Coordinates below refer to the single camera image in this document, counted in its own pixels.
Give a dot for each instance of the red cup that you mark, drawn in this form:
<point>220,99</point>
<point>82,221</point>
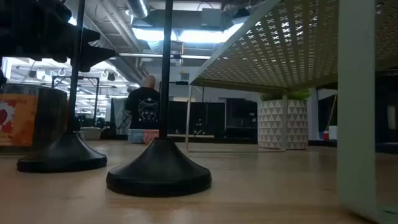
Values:
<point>326,135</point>

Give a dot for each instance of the person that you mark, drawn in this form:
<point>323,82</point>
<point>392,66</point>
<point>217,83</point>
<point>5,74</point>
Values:
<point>143,105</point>

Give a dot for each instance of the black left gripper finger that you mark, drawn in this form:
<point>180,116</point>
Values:
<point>96,56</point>
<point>91,35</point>

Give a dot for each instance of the round metal ceiling duct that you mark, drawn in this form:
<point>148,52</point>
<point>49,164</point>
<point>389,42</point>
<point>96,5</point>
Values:
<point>138,7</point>

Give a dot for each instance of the succulent in triangle-patterned pot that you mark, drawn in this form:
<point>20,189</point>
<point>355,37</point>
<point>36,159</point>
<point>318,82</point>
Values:
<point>270,124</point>

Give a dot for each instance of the grey cloth cover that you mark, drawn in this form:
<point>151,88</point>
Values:
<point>119,109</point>

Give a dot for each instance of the ceiling light tube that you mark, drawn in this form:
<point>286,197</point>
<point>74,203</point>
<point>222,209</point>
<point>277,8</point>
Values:
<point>140,55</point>

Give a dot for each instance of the black ceiling spotlight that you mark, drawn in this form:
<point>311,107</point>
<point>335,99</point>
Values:
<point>32,74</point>
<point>111,76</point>

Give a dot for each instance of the metal candle tin orange label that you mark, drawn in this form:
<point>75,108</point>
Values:
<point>31,118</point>

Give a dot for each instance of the white container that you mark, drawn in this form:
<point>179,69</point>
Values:
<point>333,132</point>

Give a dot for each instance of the black candle stick holder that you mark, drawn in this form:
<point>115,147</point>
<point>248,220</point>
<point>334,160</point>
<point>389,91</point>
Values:
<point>158,168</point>
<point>62,155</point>

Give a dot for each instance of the black partition wall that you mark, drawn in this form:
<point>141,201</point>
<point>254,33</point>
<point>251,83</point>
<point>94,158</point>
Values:
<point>214,115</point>

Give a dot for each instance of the green perforated metal shelf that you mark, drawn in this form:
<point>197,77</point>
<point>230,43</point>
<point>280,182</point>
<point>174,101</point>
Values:
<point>356,93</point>

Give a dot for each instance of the pale grey candle pot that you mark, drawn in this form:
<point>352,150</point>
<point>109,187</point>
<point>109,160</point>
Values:
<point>90,133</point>

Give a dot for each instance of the black metal rack frame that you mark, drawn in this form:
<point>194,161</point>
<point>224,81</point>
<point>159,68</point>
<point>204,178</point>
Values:
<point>97,99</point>

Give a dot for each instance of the grey ceiling box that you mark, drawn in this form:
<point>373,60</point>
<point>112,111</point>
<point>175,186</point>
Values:
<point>211,17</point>

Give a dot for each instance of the blue patterned candle pot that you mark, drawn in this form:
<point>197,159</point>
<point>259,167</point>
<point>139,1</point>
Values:
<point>136,137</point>

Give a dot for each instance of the red patterned candle pot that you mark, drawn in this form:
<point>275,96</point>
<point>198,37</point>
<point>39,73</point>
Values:
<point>150,136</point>

